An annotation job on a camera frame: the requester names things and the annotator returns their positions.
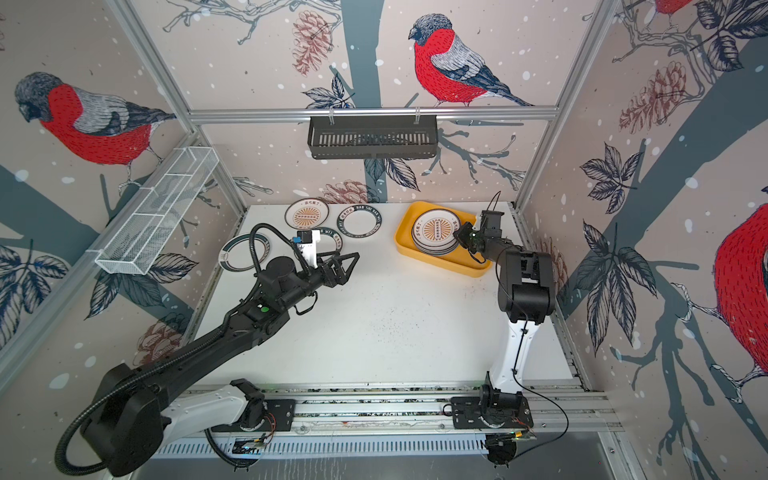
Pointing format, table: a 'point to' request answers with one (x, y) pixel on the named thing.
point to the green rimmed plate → (235, 253)
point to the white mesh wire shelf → (158, 209)
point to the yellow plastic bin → (460, 256)
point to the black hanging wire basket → (372, 137)
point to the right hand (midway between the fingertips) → (454, 233)
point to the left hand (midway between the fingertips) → (348, 255)
